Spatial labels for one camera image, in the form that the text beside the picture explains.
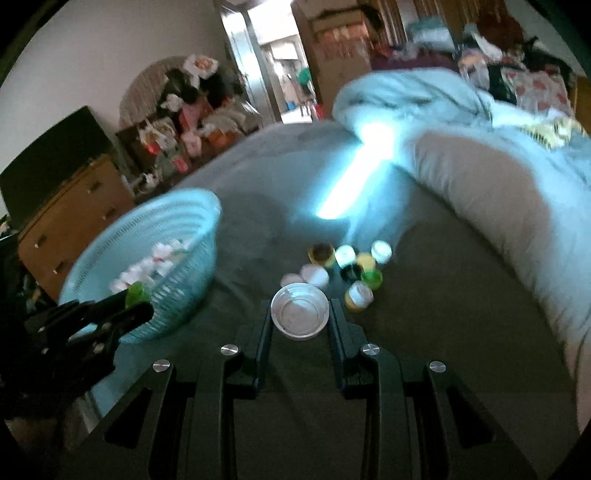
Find wooden headboard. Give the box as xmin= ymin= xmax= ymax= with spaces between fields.
xmin=570 ymin=76 xmax=591 ymax=134

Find pile of plastic bottle caps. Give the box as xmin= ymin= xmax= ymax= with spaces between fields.
xmin=280 ymin=240 xmax=393 ymax=313

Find pile of clothes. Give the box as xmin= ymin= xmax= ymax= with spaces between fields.
xmin=369 ymin=9 xmax=578 ymax=121

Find light blue duvet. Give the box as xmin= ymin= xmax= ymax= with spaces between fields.
xmin=332 ymin=69 xmax=591 ymax=416

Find small green cap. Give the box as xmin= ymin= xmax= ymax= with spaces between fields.
xmin=126 ymin=282 xmax=152 ymax=308

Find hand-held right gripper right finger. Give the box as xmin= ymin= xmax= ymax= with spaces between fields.
xmin=326 ymin=298 xmax=539 ymax=480

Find cardboard boxes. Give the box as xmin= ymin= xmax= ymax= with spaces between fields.
xmin=293 ymin=0 xmax=375 ymax=121

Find wicker chair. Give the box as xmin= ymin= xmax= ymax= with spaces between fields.
xmin=119 ymin=56 xmax=241 ymax=153

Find wooden dresser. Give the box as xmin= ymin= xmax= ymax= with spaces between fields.
xmin=18 ymin=154 xmax=137 ymax=301

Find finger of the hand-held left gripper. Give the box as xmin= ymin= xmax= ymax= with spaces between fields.
xmin=41 ymin=302 xmax=154 ymax=358
xmin=25 ymin=292 xmax=132 ymax=335

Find large white lid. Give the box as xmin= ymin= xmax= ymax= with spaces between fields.
xmin=270 ymin=283 xmax=331 ymax=341

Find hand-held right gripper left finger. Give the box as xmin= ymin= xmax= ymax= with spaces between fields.
xmin=60 ymin=299 xmax=274 ymax=480

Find teal plastic basket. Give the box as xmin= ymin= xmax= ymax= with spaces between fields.
xmin=58 ymin=188 xmax=222 ymax=343

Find black television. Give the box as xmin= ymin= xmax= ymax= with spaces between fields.
xmin=0 ymin=106 xmax=114 ymax=217

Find clutter of bags and toys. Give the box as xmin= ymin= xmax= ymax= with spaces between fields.
xmin=115 ymin=54 xmax=264 ymax=185

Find heap of mixed colourful caps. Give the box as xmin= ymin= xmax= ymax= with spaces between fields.
xmin=110 ymin=239 xmax=195 ymax=294

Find open door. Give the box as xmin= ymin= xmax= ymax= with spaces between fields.
xmin=221 ymin=2 xmax=278 ymax=127

